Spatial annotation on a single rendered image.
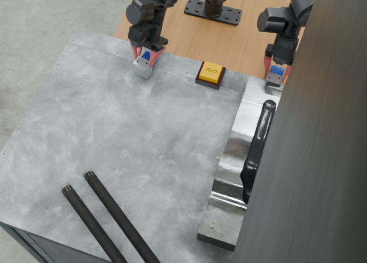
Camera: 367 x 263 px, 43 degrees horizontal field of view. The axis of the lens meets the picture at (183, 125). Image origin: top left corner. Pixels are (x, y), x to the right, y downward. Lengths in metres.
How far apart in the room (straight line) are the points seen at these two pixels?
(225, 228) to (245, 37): 0.70
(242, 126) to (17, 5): 1.95
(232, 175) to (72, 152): 0.49
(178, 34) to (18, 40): 1.36
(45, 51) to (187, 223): 1.66
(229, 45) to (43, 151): 0.70
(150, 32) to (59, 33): 1.41
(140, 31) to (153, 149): 0.35
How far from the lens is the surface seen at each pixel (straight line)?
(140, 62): 1.48
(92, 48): 1.61
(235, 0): 1.75
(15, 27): 2.87
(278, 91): 1.44
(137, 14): 1.34
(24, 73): 2.64
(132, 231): 1.20
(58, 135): 1.44
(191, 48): 1.59
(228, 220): 1.23
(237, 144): 1.28
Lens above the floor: 2.03
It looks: 60 degrees down
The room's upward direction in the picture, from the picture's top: 1 degrees clockwise
